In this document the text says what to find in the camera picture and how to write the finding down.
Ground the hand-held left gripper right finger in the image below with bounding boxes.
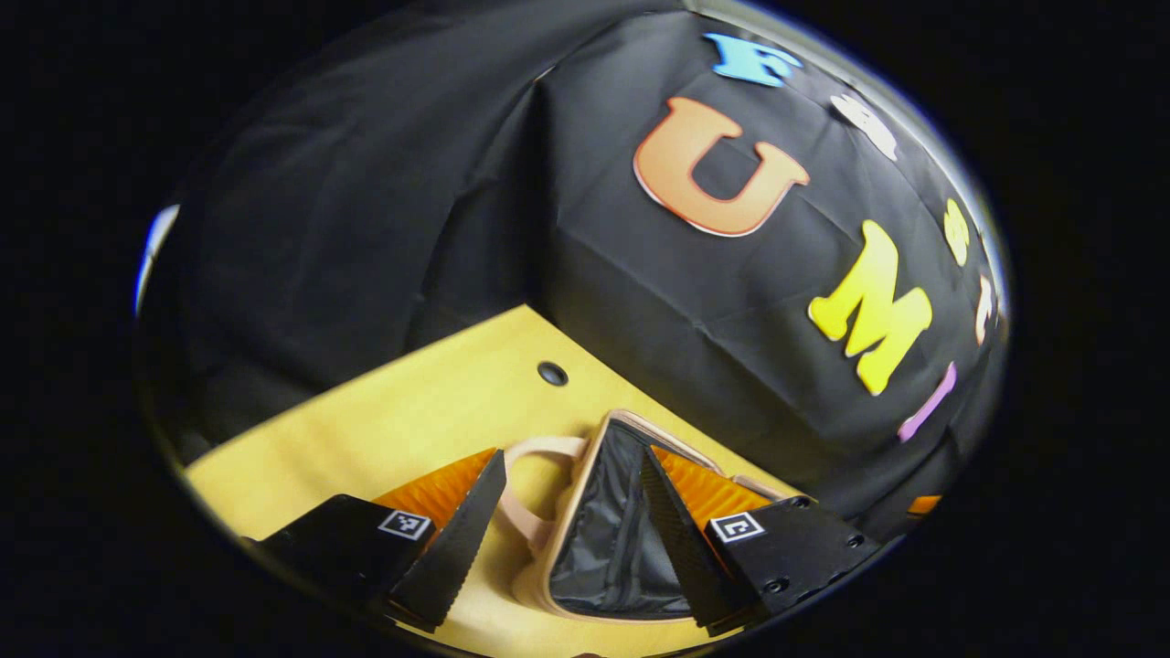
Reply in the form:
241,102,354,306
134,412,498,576
641,445,882,639

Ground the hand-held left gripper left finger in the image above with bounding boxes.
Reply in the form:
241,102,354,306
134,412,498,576
240,448,509,633

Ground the pink suitcase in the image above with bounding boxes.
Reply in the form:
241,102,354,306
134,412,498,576
498,409,805,627

